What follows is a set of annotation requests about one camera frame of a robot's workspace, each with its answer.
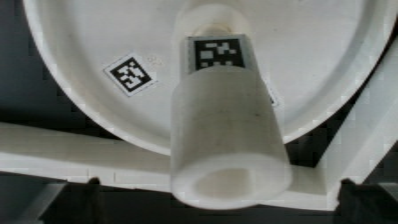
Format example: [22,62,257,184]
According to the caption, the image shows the white round table top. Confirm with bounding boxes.
[22,0,398,153]

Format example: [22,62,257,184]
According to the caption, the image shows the white cylindrical table leg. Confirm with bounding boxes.
[170,35,293,210]

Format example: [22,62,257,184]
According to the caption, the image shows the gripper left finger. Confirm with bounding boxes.
[22,178,104,224]

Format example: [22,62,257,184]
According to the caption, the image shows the white L-shaped fence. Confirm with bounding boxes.
[0,48,398,210]

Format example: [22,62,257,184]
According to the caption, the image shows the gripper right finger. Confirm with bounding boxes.
[337,179,398,224]

